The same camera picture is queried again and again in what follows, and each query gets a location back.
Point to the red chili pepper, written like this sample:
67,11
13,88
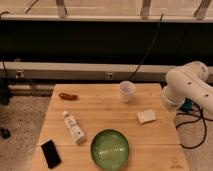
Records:
69,97

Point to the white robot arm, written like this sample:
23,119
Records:
188,81

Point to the clear plastic cup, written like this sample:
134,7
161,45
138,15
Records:
127,90

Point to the white sponge block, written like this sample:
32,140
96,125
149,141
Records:
146,116

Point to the white tube bottle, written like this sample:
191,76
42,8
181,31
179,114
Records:
74,128

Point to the green glass bowl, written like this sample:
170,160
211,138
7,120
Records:
110,150

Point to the blue power adapter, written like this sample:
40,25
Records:
187,105

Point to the black smartphone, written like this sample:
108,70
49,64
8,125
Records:
50,153

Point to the black object on floor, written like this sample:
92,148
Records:
4,133

